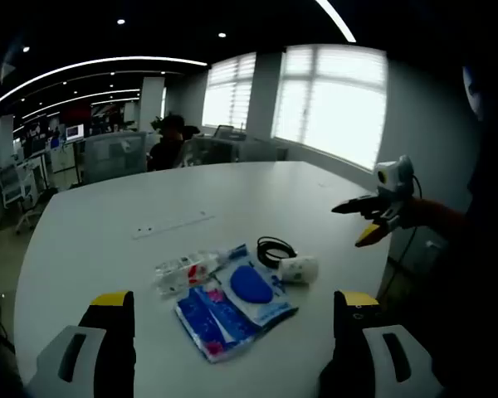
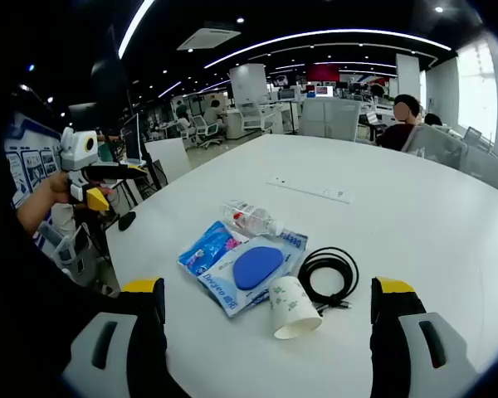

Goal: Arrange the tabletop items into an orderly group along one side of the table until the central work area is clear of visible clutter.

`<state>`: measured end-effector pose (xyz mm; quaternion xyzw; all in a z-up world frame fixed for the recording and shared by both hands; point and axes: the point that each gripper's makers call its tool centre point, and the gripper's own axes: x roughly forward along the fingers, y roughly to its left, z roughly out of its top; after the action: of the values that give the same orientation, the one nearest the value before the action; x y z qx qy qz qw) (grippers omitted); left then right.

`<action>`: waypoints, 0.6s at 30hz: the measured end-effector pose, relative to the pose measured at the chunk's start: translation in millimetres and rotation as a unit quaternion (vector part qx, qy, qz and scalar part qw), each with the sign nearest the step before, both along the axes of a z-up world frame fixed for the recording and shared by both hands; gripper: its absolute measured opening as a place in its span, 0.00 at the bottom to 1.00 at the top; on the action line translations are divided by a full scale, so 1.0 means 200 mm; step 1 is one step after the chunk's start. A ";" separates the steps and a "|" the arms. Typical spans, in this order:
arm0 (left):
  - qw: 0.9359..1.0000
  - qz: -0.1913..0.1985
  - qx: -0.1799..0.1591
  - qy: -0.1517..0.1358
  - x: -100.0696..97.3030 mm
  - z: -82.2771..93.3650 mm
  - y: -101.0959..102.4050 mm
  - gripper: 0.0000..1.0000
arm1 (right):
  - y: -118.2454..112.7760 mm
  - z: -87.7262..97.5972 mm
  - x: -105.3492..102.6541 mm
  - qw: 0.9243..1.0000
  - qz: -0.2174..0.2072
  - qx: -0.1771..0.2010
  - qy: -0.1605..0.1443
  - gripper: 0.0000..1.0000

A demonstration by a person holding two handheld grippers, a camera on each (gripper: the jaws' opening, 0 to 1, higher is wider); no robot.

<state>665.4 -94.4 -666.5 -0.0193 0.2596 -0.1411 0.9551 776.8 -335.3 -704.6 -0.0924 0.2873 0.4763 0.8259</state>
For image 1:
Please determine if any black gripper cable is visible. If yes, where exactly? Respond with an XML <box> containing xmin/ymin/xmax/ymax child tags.
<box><xmin>388</xmin><ymin>173</ymin><xmax>424</xmax><ymax>291</ymax></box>

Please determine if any clear plastic water bottle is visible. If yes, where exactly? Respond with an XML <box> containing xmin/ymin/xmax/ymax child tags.
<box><xmin>153</xmin><ymin>247</ymin><xmax>233</xmax><ymax>299</ymax></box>

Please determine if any wide window with blinds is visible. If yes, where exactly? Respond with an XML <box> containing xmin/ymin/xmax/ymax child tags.
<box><xmin>272</xmin><ymin>44</ymin><xmax>389</xmax><ymax>172</ymax></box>

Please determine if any grey office chair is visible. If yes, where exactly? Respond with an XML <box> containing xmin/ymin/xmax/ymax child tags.
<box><xmin>212</xmin><ymin>124</ymin><xmax>248</xmax><ymax>141</ymax></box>

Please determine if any white table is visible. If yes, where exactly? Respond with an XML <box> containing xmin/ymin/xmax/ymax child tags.
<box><xmin>12</xmin><ymin>160</ymin><xmax>393</xmax><ymax>398</ymax></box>

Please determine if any white office chair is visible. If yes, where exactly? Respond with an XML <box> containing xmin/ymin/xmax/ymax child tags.
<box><xmin>0</xmin><ymin>163</ymin><xmax>39</xmax><ymax>234</ymax></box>

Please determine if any grey desk partition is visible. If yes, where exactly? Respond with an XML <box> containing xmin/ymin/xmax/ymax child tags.
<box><xmin>82</xmin><ymin>131</ymin><xmax>149</xmax><ymax>184</ymax></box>

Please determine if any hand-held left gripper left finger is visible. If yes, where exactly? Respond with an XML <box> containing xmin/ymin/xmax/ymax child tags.
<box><xmin>24</xmin><ymin>290</ymin><xmax>137</xmax><ymax>398</ymax></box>

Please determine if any printed white paper cup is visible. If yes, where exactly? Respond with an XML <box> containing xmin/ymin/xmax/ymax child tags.
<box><xmin>278</xmin><ymin>255</ymin><xmax>320</xmax><ymax>285</ymax></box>

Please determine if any curved ceiling light strip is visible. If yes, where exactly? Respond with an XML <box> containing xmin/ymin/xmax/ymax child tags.
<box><xmin>0</xmin><ymin>56</ymin><xmax>208</xmax><ymax>118</ymax></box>

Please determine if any white table socket panel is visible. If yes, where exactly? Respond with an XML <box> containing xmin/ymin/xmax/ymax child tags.
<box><xmin>131</xmin><ymin>213</ymin><xmax>216</xmax><ymax>240</ymax></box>

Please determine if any straight ceiling light strip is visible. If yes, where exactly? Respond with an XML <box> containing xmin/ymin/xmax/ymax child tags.
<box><xmin>315</xmin><ymin>0</ymin><xmax>358</xmax><ymax>43</ymax></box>

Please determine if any blue flowered tissue pack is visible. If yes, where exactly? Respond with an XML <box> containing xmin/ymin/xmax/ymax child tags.
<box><xmin>173</xmin><ymin>284</ymin><xmax>269</xmax><ymax>364</ymax></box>

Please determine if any narrow window with blinds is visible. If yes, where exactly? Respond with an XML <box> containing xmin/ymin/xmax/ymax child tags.
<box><xmin>202</xmin><ymin>52</ymin><xmax>257</xmax><ymax>130</ymax></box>

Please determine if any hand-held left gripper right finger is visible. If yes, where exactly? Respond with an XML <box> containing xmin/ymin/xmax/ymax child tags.
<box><xmin>318</xmin><ymin>289</ymin><xmax>445</xmax><ymax>398</ymax></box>

